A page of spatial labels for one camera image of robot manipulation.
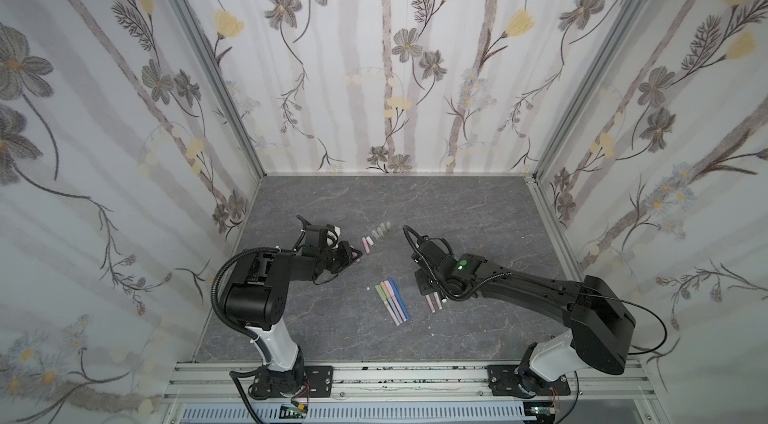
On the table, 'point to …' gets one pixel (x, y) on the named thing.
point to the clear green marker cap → (388, 225)
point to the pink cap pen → (395, 299)
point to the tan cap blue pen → (386, 292)
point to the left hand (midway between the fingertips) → (357, 245)
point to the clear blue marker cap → (380, 232)
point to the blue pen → (400, 300)
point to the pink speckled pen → (430, 303)
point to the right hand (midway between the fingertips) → (416, 271)
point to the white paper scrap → (368, 288)
